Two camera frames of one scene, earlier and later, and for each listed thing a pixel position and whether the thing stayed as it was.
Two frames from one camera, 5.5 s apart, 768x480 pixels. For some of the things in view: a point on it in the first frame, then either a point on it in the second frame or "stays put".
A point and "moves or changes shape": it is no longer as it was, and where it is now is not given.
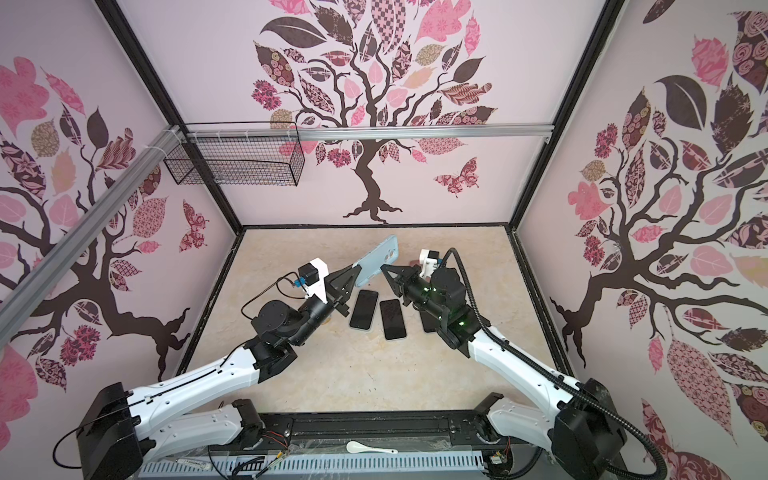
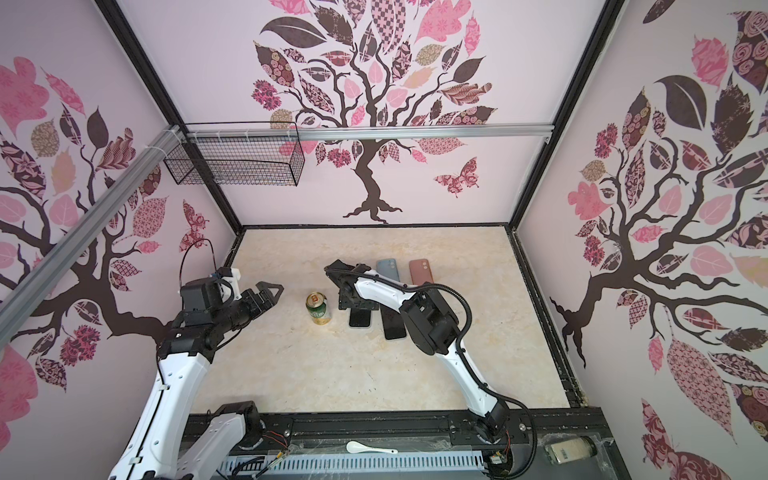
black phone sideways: (393, 320) stays put
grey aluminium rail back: (223, 132) stays put
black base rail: (375, 431) stays put
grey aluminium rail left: (15, 307) stays put
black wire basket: (268, 153) stays put
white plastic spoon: (357, 447) stays put
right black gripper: (407, 273) -> (344, 303)
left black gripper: (338, 295) -> (255, 305)
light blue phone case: (385, 253) moves or changes shape
